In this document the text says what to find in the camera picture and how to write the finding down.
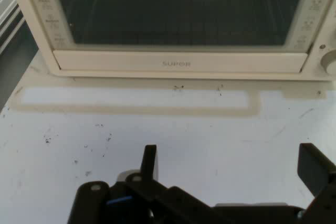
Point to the white round oven knob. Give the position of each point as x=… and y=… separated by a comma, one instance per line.
x=330, y=62

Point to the cream white toaster oven body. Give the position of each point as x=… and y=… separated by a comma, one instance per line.
x=319, y=75

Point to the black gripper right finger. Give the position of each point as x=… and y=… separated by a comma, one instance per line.
x=319, y=174

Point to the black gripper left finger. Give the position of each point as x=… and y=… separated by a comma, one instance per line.
x=147, y=195

